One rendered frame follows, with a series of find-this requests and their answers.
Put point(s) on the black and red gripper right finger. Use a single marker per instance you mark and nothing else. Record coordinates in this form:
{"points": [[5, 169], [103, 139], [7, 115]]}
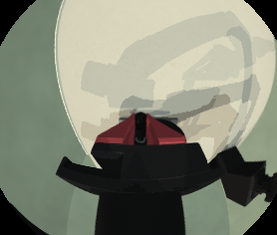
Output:
{"points": [[159, 133]]}

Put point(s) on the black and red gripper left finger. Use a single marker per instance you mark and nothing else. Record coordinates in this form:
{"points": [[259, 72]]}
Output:
{"points": [[123, 132]]}

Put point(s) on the grey bench vise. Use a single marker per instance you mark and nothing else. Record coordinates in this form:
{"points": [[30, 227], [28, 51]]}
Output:
{"points": [[140, 119]]}

